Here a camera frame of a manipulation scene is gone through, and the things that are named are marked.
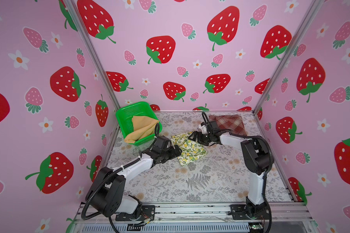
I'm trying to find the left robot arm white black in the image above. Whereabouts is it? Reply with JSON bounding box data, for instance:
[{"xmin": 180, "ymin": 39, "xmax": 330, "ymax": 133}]
[{"xmin": 81, "ymin": 123, "xmax": 182, "ymax": 220}]

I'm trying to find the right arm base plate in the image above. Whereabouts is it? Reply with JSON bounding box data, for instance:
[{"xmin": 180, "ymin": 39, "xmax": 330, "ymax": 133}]
[{"xmin": 228, "ymin": 204, "xmax": 271, "ymax": 220}]

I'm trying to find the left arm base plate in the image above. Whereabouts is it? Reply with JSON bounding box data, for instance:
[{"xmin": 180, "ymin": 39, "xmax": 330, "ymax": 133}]
[{"xmin": 115, "ymin": 205, "xmax": 156, "ymax": 221}]

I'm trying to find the red plaid skirt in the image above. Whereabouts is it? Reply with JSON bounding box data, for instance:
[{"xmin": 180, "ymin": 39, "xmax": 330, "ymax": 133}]
[{"xmin": 209, "ymin": 115, "xmax": 247, "ymax": 136}]

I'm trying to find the green circuit board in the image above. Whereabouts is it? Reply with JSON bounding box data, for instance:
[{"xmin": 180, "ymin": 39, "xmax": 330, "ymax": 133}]
[{"xmin": 248, "ymin": 223, "xmax": 264, "ymax": 233}]

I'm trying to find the right aluminium corner post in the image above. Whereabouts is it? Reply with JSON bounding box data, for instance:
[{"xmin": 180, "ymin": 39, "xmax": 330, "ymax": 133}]
[{"xmin": 252, "ymin": 0, "xmax": 324, "ymax": 116}]

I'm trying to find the yellow lemon print skirt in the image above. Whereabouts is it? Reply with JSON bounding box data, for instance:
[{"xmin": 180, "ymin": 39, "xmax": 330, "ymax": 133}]
[{"xmin": 171, "ymin": 132, "xmax": 208, "ymax": 166}]

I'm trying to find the aluminium corner post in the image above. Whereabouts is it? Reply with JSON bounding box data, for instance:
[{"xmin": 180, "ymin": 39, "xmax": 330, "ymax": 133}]
[
  {"xmin": 252, "ymin": 0, "xmax": 324, "ymax": 116},
  {"xmin": 65, "ymin": 0, "xmax": 120, "ymax": 110}
]

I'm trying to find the aluminium mounting rail frame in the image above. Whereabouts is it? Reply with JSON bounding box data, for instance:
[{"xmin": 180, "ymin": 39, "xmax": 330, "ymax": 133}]
[{"xmin": 71, "ymin": 202, "xmax": 320, "ymax": 233}]

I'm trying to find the green plastic basket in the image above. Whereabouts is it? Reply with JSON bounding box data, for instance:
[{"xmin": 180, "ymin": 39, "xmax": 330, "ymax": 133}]
[{"xmin": 116, "ymin": 102, "xmax": 162, "ymax": 146}]

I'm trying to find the tan cloth in basket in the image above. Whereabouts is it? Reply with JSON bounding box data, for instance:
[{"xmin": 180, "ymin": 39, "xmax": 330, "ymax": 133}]
[{"xmin": 124, "ymin": 116, "xmax": 159, "ymax": 144}]

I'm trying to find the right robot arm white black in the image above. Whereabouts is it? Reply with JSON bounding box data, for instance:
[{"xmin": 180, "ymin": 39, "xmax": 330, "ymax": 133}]
[{"xmin": 189, "ymin": 112, "xmax": 274, "ymax": 219}]

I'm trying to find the left aluminium corner post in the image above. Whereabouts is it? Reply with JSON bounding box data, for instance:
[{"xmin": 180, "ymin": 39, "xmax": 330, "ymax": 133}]
[{"xmin": 65, "ymin": 0, "xmax": 120, "ymax": 110}]

